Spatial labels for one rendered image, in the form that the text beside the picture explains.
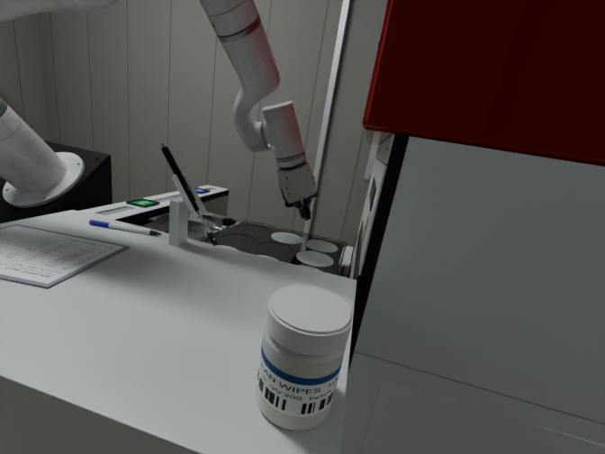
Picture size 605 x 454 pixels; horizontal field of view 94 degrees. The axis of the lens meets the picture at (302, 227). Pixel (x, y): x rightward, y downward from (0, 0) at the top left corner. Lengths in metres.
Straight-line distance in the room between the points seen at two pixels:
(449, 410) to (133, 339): 0.55
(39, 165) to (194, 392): 0.73
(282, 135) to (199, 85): 1.89
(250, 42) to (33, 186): 0.62
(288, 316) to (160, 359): 0.15
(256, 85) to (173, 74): 2.11
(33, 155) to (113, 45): 2.33
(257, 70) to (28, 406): 0.59
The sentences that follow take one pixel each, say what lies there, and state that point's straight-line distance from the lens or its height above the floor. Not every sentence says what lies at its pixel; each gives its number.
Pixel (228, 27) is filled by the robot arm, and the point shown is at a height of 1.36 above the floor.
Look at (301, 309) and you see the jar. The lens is 0.24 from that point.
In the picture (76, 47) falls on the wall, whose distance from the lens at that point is 3.46.
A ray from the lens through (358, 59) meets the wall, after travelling 2.23.
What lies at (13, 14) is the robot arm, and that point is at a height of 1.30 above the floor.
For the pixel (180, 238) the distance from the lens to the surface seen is 0.57.
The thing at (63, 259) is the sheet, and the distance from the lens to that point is 0.54.
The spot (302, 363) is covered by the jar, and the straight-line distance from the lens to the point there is 0.23.
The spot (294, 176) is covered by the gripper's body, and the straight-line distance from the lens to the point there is 0.80.
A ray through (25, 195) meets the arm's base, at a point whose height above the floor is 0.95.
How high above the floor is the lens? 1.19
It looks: 17 degrees down
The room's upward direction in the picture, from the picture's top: 10 degrees clockwise
